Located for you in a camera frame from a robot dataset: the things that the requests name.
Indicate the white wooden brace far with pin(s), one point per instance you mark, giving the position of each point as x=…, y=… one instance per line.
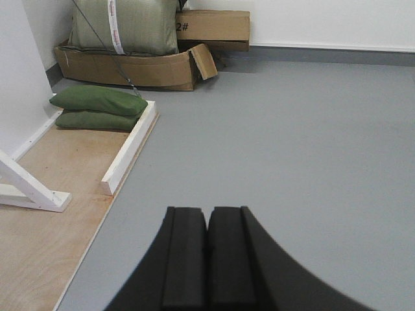
x=24, y=190

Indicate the green sandbag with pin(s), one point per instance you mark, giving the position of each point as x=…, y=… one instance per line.
x=101, y=99
x=92, y=120

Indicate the grey-green fabric sack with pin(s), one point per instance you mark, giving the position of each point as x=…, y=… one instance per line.
x=125, y=27

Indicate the white edge batten far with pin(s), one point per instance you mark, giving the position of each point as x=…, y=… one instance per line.
x=126, y=157

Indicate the lower green sandbag far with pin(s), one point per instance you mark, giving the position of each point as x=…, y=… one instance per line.
x=92, y=120

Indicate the closed cardboard box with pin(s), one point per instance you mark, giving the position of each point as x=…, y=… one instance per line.
x=220, y=30

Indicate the plywood base board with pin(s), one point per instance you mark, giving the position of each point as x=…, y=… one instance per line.
x=42, y=250

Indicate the upper green sandbag far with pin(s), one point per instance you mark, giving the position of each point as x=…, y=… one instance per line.
x=101, y=99

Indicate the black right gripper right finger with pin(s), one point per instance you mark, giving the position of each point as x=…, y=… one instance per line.
x=249, y=270

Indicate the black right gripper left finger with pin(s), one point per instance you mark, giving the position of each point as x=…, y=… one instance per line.
x=172, y=273

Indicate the white door frame panel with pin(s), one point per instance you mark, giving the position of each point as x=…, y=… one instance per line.
x=26, y=113

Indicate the open cardboard box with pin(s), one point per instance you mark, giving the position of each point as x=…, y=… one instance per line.
x=178, y=72

